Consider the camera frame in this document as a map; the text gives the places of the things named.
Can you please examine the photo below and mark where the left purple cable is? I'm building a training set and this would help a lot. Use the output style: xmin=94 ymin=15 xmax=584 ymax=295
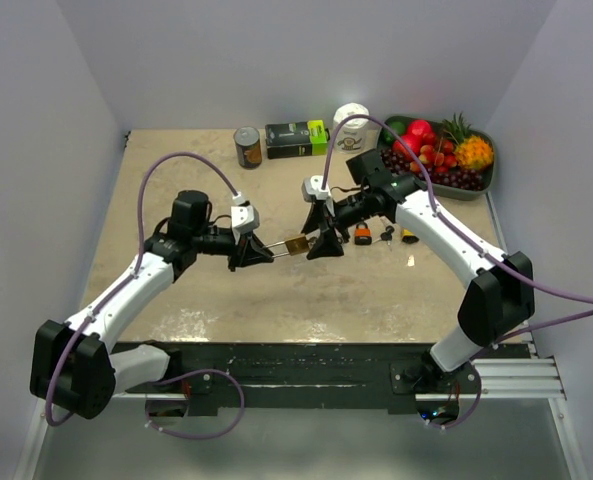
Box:
xmin=44 ymin=150 xmax=246 ymax=440

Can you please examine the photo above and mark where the yellow padlock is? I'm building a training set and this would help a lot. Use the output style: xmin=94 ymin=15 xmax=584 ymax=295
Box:
xmin=401 ymin=228 xmax=419 ymax=244

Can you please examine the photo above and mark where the green lime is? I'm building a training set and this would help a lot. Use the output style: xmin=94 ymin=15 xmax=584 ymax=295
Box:
xmin=381 ymin=120 xmax=406 ymax=145

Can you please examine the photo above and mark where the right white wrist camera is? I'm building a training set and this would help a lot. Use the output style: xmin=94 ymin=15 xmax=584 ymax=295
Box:
xmin=301 ymin=175 xmax=332 ymax=203

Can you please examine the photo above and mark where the orange padlock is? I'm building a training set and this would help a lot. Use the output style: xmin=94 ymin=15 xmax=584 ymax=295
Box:
xmin=354 ymin=222 xmax=373 ymax=246

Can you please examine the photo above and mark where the red apple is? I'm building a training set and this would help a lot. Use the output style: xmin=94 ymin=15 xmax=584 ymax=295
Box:
xmin=392 ymin=134 xmax=422 ymax=160
xmin=406 ymin=119 xmax=433 ymax=139

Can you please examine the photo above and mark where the black and green box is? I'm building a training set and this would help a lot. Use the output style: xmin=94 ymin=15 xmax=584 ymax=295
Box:
xmin=265 ymin=120 xmax=330 ymax=159

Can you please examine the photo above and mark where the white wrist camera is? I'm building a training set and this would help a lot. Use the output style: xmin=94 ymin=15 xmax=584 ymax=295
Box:
xmin=301 ymin=175 xmax=332 ymax=203
xmin=230 ymin=192 xmax=260 ymax=234

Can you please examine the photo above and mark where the dark grape bunch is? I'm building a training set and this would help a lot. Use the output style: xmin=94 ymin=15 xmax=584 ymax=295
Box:
xmin=380 ymin=149 xmax=490 ymax=191

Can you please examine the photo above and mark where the grey fruit tray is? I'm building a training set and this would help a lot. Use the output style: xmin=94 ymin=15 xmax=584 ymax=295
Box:
xmin=385 ymin=113 xmax=495 ymax=200

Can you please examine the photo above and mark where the large brass padlock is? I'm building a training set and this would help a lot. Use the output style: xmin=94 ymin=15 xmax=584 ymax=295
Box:
xmin=266 ymin=234 xmax=310 ymax=258

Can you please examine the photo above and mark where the brown tin can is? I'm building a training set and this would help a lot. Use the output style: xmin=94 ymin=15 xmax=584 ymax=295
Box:
xmin=233 ymin=126 xmax=262 ymax=169

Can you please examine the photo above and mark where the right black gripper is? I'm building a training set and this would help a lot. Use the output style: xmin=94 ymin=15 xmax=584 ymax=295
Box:
xmin=301 ymin=189 xmax=372 ymax=261

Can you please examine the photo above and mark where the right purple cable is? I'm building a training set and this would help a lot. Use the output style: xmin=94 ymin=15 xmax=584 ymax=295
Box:
xmin=321 ymin=113 xmax=593 ymax=430

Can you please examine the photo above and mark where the red apple lower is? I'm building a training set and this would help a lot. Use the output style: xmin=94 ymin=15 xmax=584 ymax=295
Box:
xmin=392 ymin=134 xmax=422 ymax=160

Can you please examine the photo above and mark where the red apple upper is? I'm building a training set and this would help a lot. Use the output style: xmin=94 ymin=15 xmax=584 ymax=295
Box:
xmin=406 ymin=119 xmax=433 ymax=139

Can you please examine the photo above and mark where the white paper roll cup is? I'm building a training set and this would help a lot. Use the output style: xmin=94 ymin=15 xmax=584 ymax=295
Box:
xmin=333 ymin=103 xmax=369 ymax=153

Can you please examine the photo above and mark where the small pineapple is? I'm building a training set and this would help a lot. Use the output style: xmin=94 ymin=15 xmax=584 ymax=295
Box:
xmin=442 ymin=113 xmax=494 ymax=172

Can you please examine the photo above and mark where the purple cable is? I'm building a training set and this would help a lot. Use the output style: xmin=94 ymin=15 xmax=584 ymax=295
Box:
xmin=321 ymin=113 xmax=593 ymax=430
xmin=44 ymin=150 xmax=246 ymax=440

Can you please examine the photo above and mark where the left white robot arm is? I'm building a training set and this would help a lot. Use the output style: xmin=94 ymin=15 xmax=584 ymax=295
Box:
xmin=29 ymin=190 xmax=273 ymax=419

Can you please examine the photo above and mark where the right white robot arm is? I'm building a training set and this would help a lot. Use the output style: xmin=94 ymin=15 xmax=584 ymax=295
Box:
xmin=302 ymin=150 xmax=535 ymax=393

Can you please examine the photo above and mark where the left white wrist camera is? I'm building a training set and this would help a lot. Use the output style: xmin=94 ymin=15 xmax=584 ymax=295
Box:
xmin=230 ymin=192 xmax=260 ymax=234

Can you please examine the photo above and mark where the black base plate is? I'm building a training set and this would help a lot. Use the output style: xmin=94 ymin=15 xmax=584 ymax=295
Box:
xmin=123 ymin=341 xmax=482 ymax=417

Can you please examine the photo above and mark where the strawberry pile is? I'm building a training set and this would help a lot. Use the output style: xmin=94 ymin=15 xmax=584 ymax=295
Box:
xmin=418 ymin=132 xmax=457 ymax=173

